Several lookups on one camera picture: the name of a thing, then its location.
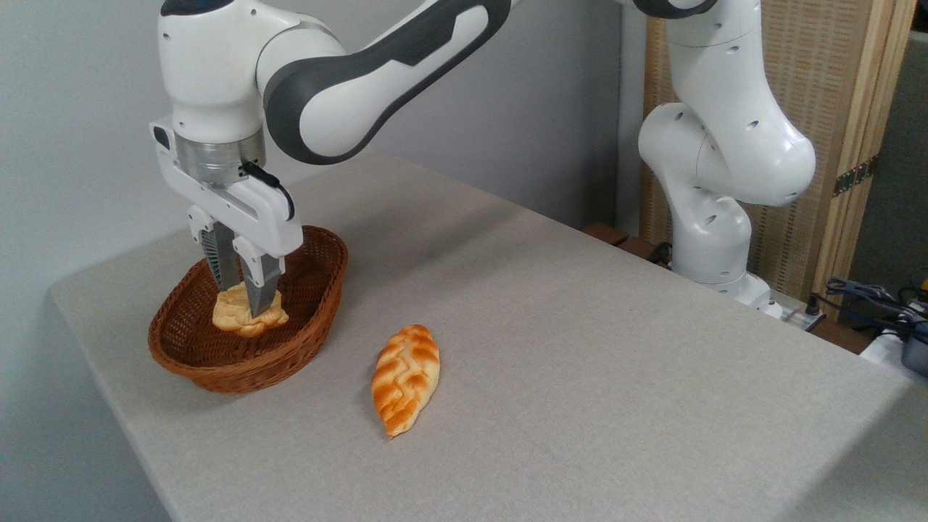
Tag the braided golden bread loaf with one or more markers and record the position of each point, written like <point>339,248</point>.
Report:
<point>406,380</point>

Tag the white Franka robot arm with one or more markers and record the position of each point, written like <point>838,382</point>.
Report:
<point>725,145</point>

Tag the round pale bread bun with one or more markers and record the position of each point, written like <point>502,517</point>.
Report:
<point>232,315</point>

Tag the dark metal screen hinge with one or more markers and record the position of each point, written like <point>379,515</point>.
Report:
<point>855,175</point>

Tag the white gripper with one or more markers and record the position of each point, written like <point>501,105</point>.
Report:
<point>254,214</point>

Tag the brown wooden block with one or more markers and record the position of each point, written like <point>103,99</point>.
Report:
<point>605,234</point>

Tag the bamboo folding screen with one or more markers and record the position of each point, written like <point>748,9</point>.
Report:
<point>826,72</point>

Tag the brown wicker basket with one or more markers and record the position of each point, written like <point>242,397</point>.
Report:
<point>217,373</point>

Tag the grey box device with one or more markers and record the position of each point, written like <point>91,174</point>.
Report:
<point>917,355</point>

